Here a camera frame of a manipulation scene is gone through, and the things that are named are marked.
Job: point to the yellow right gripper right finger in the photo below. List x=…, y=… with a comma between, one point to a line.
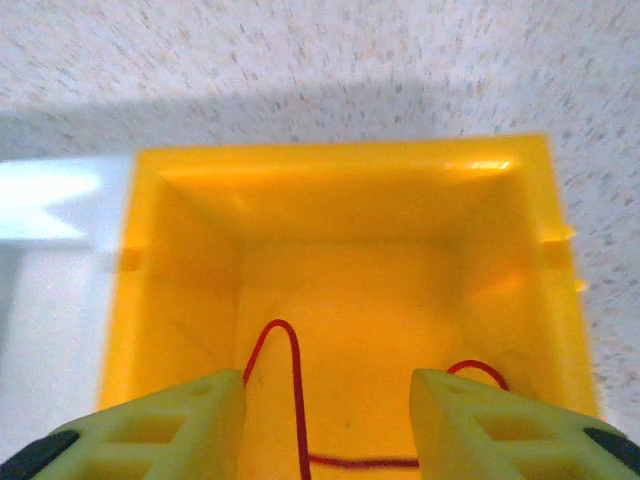
x=450, y=430

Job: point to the white plastic tray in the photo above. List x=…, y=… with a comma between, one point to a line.
x=50, y=200

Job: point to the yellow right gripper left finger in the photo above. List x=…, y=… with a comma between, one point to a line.
x=210, y=415

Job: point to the yellow plastic bin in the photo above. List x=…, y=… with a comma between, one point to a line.
x=350, y=280

